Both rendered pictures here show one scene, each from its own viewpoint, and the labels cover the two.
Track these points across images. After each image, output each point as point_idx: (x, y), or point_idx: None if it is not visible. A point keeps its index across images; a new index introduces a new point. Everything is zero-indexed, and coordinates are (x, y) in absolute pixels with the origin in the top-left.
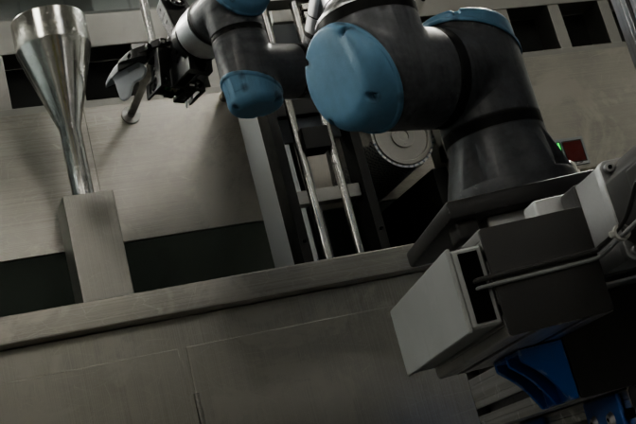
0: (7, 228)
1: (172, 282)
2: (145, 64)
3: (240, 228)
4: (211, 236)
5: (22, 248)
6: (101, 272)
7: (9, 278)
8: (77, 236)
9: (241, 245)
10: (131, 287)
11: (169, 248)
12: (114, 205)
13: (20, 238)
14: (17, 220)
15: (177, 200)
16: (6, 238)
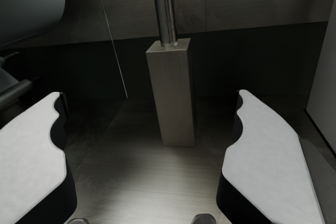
0: (144, 16)
1: (240, 59)
2: (57, 217)
3: (302, 26)
4: (277, 30)
5: (153, 30)
6: (172, 109)
7: (147, 46)
8: (156, 83)
9: (297, 39)
10: (191, 121)
11: (244, 37)
12: (187, 63)
13: (152, 23)
14: (150, 11)
15: (260, 1)
16: (144, 22)
